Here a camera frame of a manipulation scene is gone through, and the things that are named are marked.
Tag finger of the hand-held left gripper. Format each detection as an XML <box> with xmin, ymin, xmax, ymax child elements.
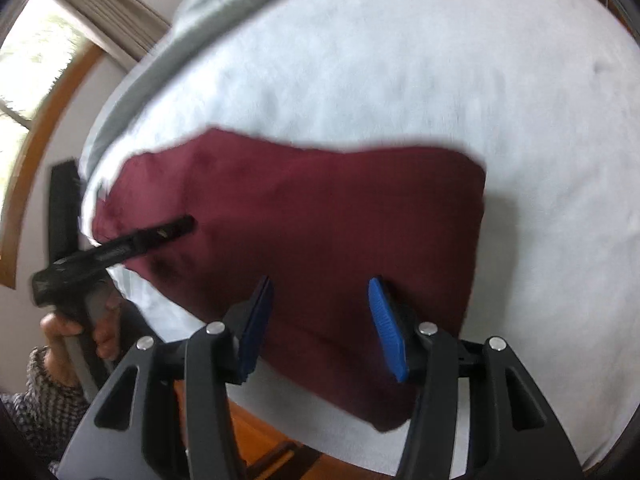
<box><xmin>96</xmin><ymin>215</ymin><xmax>196</xmax><ymax>262</ymax></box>

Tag beige curtain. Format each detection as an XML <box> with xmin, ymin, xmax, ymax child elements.
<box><xmin>47</xmin><ymin>0</ymin><xmax>171</xmax><ymax>68</ymax></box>

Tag wooden bed frame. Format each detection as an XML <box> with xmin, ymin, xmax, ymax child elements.
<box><xmin>227</xmin><ymin>400</ymin><xmax>321</xmax><ymax>480</ymax></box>

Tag maroon pants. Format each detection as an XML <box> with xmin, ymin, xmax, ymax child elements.
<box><xmin>92</xmin><ymin>127</ymin><xmax>488</xmax><ymax>433</ymax></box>

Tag black upright object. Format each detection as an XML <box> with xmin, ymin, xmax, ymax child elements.
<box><xmin>47</xmin><ymin>160</ymin><xmax>83</xmax><ymax>261</ymax></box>

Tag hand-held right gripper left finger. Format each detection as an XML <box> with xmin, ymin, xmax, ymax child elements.
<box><xmin>55</xmin><ymin>275</ymin><xmax>275</xmax><ymax>480</ymax></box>

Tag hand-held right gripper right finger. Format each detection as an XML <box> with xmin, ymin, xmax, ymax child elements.
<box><xmin>367</xmin><ymin>276</ymin><xmax>586</xmax><ymax>480</ymax></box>

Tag white bed sheet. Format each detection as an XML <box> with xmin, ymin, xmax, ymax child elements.
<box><xmin>80</xmin><ymin>0</ymin><xmax>640</xmax><ymax>480</ymax></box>

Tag grey duvet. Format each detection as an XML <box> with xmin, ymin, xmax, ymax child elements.
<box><xmin>80</xmin><ymin>0</ymin><xmax>311</xmax><ymax>176</ymax></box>

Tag person's left forearm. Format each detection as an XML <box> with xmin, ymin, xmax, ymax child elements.
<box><xmin>0</xmin><ymin>345</ymin><xmax>93</xmax><ymax>476</ymax></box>

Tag person's left hand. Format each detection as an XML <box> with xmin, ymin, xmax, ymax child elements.
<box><xmin>40</xmin><ymin>290</ymin><xmax>126</xmax><ymax>388</ymax></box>

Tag wooden framed window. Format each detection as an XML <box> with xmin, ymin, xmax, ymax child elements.
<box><xmin>0</xmin><ymin>0</ymin><xmax>108</xmax><ymax>288</ymax></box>

